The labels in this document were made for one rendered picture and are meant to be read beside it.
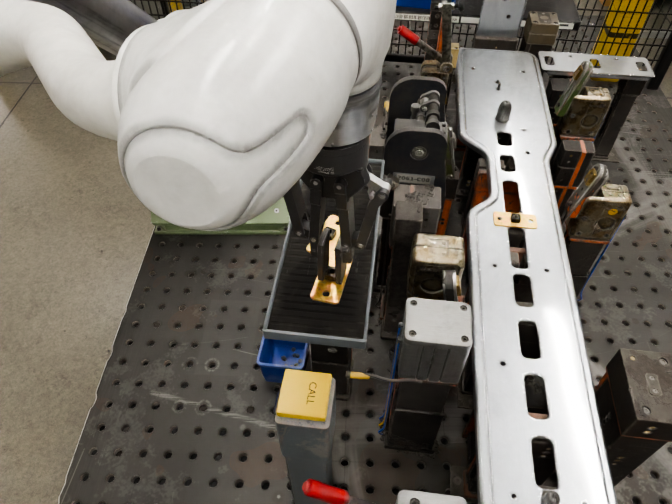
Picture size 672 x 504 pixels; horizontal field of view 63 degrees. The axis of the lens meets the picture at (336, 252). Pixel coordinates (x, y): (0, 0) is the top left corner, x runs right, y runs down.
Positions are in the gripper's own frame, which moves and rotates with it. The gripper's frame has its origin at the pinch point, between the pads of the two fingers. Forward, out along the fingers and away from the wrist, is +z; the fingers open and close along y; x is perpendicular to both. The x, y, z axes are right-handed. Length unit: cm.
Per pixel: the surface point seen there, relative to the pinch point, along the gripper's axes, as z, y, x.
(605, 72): 25, 47, 100
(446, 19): 7, 5, 81
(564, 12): 22, 36, 125
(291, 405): 9.2, -0.7, -16.4
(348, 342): 9.1, 3.9, -6.2
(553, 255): 25, 34, 31
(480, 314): 24.8, 22.4, 14.2
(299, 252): 9.2, -7.0, 7.1
